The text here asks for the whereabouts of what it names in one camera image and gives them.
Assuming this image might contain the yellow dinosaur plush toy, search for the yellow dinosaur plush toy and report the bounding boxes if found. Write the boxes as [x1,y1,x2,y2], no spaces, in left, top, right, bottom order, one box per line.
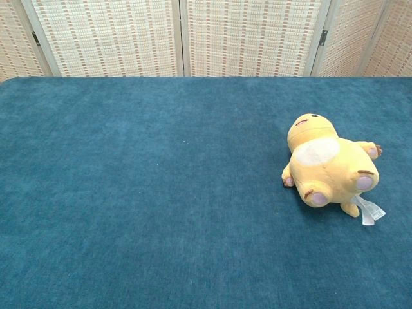
[281,111,386,228]

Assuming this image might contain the blue velvet table cloth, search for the blue velvet table cloth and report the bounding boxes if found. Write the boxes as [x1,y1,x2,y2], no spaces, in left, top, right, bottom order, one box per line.
[0,76,412,309]

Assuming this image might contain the woven folding screen panel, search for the woven folding screen panel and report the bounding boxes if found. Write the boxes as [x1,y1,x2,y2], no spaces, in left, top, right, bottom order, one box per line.
[178,0,332,78]
[0,0,54,83]
[362,0,412,78]
[21,0,184,78]
[310,0,387,78]

